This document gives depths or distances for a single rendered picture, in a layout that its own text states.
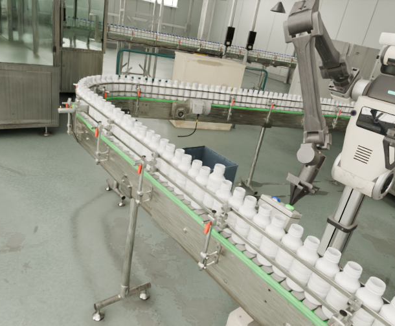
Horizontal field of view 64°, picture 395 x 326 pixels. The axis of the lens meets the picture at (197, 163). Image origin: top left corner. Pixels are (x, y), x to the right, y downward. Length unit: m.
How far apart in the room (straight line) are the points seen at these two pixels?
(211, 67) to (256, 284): 4.66
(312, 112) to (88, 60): 5.68
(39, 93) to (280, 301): 3.82
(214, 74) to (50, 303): 4.28
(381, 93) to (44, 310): 2.05
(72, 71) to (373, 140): 5.66
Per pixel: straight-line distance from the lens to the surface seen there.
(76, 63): 6.45
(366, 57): 8.06
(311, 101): 1.12
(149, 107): 2.86
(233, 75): 5.65
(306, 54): 1.11
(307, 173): 1.14
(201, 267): 1.15
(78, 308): 2.19
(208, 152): 2.03
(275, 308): 1.05
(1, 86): 4.26
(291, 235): 0.97
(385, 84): 1.50
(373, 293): 0.90
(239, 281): 1.12
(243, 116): 3.23
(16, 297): 2.30
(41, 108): 4.41
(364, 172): 1.46
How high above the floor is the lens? 1.64
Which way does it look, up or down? 23 degrees down
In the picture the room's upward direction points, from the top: 11 degrees clockwise
